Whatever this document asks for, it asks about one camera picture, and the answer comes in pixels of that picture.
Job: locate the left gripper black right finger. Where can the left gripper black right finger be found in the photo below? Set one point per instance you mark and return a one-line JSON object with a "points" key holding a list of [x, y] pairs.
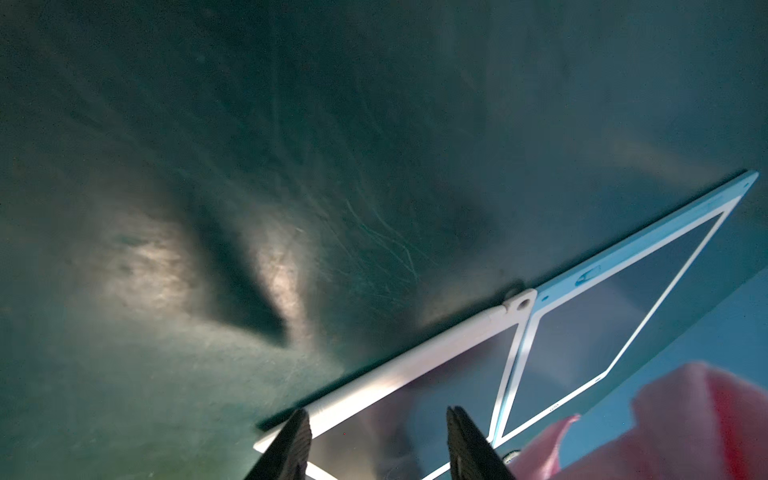
{"points": [[471, 456]]}

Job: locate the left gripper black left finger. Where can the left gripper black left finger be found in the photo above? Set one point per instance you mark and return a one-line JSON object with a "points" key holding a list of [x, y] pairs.
{"points": [[287, 456]]}

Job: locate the blue-edged white drawing tablet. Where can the blue-edged white drawing tablet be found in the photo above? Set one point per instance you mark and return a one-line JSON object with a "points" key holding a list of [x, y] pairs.
{"points": [[584, 320]]}

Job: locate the pink cloth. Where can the pink cloth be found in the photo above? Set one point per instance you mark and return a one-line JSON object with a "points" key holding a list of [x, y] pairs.
{"points": [[697, 422]]}

